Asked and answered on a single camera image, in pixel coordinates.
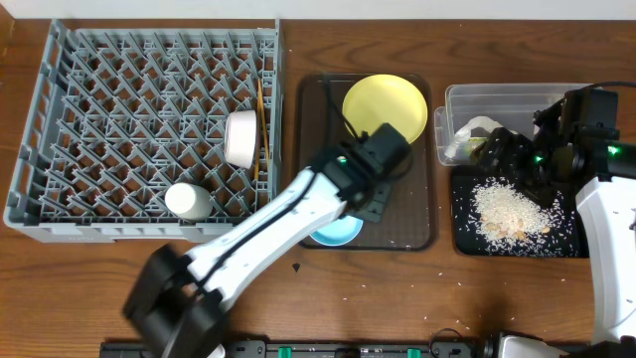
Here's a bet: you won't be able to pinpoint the pale pink bowl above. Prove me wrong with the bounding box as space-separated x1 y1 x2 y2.
224 110 258 169

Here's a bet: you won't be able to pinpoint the rice and food scraps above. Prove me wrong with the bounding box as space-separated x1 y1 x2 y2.
454 176 580 256

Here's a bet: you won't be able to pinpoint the clear plastic bin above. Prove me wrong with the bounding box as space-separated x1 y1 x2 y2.
434 83 582 166

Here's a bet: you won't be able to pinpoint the wooden chopstick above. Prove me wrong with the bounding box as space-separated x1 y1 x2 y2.
253 79 264 182
257 79 270 167

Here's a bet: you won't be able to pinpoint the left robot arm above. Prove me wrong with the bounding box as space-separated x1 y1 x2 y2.
123 123 411 358

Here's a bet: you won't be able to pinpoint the light blue bowl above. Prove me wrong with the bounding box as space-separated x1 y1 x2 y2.
310 216 364 247

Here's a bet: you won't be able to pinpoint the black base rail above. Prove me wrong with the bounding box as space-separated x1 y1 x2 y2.
98 338 587 358

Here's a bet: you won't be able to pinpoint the white napkin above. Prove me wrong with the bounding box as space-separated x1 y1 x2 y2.
444 115 506 160

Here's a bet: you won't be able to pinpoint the green orange snack wrapper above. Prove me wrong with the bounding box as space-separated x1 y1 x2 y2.
463 137 488 156

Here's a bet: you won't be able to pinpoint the small white cup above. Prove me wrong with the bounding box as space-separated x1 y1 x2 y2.
165 183 213 222

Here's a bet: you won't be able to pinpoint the yellow plate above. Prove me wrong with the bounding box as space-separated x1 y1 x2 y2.
342 75 428 144

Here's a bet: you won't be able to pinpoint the black waste tray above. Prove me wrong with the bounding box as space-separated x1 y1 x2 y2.
449 165 590 259

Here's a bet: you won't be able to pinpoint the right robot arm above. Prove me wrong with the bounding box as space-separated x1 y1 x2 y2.
471 82 635 357

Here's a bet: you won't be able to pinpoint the grey dish rack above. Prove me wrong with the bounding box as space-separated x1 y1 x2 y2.
4 20 284 243

